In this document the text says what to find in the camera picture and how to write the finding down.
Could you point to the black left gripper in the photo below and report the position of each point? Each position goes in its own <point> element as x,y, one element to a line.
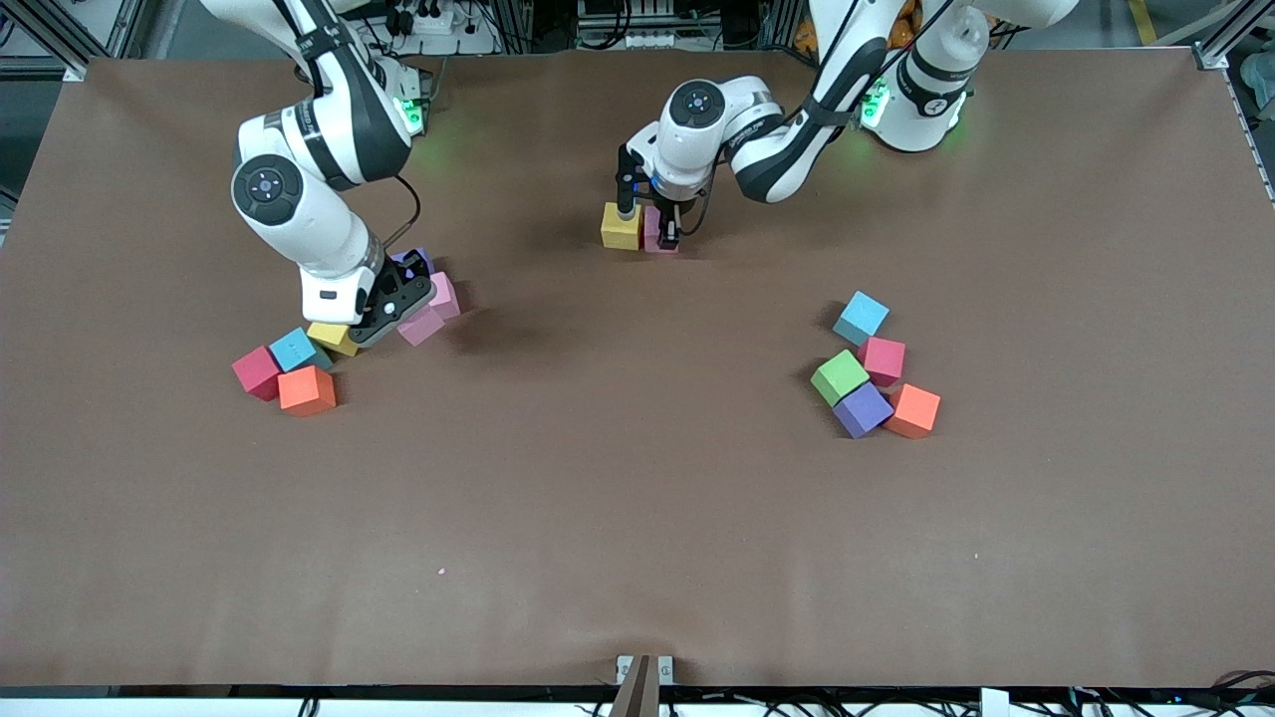
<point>669,210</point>

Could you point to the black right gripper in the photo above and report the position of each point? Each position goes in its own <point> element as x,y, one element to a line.
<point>409,271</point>

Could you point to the pink foam cube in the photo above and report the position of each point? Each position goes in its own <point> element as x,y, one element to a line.
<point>445,296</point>
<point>423,327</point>
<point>652,231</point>

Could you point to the orange foam cube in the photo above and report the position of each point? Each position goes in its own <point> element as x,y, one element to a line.
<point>307,390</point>
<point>914,410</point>

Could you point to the red foam cube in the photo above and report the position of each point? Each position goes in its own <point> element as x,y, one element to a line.
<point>884,358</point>
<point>257,371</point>

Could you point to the white Franka right arm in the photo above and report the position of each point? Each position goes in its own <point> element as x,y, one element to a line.
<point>319,239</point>

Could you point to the white Franka left arm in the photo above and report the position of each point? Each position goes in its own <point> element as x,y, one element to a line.
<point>677,149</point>

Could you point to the purple foam cube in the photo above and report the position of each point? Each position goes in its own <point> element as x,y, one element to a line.
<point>863,408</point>
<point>420,259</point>

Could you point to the yellow foam cube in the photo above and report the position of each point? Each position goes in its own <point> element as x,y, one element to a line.
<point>329,337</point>
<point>620,234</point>

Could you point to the cyan foam cube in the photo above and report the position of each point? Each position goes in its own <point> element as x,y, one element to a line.
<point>862,318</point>
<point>295,349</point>

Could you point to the white power strip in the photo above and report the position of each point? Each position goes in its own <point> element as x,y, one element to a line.
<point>647,40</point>
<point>428,20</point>

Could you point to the green foam cube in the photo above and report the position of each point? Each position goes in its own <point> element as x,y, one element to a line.
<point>840,376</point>

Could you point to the bag of orange items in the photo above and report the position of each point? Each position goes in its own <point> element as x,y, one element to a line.
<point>803,38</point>

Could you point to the silver mount bracket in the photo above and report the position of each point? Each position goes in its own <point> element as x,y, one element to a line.
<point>643,682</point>

